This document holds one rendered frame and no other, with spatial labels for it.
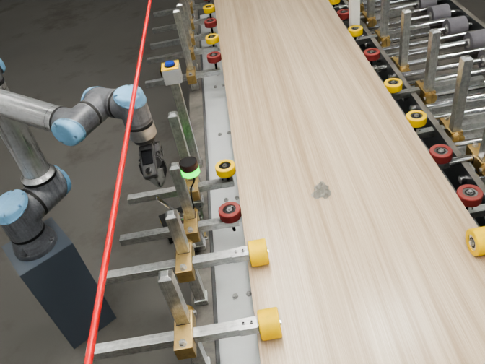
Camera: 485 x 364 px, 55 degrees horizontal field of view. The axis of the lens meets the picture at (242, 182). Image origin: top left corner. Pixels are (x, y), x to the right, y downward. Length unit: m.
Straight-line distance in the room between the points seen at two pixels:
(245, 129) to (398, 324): 1.06
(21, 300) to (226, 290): 1.54
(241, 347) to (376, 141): 0.92
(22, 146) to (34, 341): 1.14
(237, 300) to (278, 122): 0.77
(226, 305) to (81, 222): 1.73
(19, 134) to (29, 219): 0.36
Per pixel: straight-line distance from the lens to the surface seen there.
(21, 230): 2.17
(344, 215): 1.59
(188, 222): 1.70
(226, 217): 1.63
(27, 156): 2.12
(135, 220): 3.11
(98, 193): 3.44
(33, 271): 2.24
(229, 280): 1.81
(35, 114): 1.57
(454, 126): 2.07
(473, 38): 2.80
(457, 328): 1.37
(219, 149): 2.42
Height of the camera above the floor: 2.04
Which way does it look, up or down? 40 degrees down
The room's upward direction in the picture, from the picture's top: 12 degrees counter-clockwise
